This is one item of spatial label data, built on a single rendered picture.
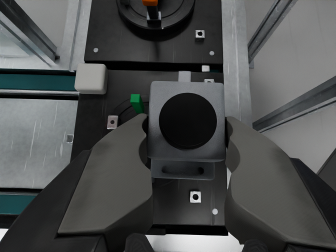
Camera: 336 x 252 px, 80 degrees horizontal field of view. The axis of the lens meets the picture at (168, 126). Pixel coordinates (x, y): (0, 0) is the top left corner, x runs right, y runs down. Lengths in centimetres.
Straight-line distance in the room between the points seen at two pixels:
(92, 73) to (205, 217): 28
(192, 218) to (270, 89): 33
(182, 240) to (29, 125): 33
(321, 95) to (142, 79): 24
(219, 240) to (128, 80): 28
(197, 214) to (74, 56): 34
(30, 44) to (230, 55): 32
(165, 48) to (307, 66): 34
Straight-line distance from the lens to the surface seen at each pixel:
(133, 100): 26
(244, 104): 36
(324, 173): 30
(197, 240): 34
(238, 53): 40
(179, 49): 37
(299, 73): 56
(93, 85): 34
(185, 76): 17
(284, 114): 32
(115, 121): 29
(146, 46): 38
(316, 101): 27
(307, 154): 51
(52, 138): 43
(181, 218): 32
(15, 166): 46
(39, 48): 39
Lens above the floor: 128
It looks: 77 degrees down
